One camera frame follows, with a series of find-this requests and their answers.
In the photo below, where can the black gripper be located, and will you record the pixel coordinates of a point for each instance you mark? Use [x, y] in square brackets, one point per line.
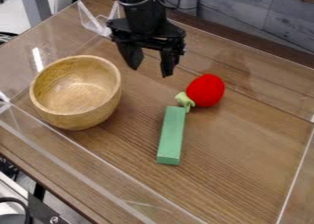
[165, 36]

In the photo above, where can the green rectangular stick block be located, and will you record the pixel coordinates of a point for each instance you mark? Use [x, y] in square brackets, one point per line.
[171, 136]

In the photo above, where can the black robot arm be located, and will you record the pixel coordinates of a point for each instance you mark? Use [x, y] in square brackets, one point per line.
[144, 29]

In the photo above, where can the brown wooden bowl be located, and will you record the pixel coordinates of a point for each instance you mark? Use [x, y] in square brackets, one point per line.
[76, 92]

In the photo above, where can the red felt strawberry toy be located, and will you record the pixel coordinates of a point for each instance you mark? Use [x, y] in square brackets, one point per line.
[204, 91]

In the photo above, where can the clear acrylic enclosure wall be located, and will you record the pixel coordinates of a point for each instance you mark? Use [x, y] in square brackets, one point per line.
[245, 171]

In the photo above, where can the black metal bracket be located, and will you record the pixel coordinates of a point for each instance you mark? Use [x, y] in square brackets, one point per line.
[41, 214]

